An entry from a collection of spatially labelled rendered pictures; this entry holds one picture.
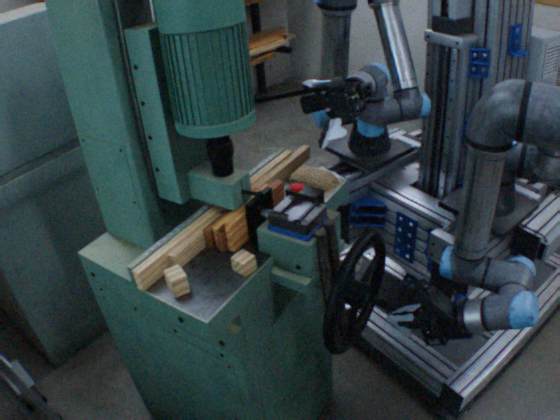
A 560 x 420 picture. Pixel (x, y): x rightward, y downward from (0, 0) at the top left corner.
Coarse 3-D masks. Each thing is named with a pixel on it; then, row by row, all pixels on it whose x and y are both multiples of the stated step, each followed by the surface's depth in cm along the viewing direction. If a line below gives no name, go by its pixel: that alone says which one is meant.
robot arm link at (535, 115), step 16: (528, 80) 76; (528, 96) 73; (544, 96) 72; (528, 112) 73; (544, 112) 72; (528, 128) 74; (544, 128) 72; (528, 144) 110; (544, 144) 75; (528, 160) 108; (544, 160) 94; (528, 176) 112; (544, 176) 105
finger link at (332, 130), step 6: (330, 120) 107; (336, 120) 107; (324, 126) 107; (330, 126) 107; (336, 126) 107; (324, 132) 106; (330, 132) 106; (336, 132) 106; (342, 132) 105; (324, 138) 105; (330, 138) 106; (336, 138) 105; (324, 144) 105
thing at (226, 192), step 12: (204, 168) 110; (192, 180) 109; (204, 180) 107; (216, 180) 105; (228, 180) 105; (240, 180) 105; (192, 192) 112; (204, 192) 109; (216, 192) 107; (228, 192) 104; (240, 192) 106; (216, 204) 109; (228, 204) 107; (240, 204) 108
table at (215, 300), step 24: (336, 192) 123; (192, 264) 102; (216, 264) 101; (264, 264) 100; (168, 288) 96; (192, 288) 95; (216, 288) 95; (240, 288) 95; (312, 288) 101; (168, 312) 94; (192, 312) 90; (216, 312) 89; (216, 336) 91
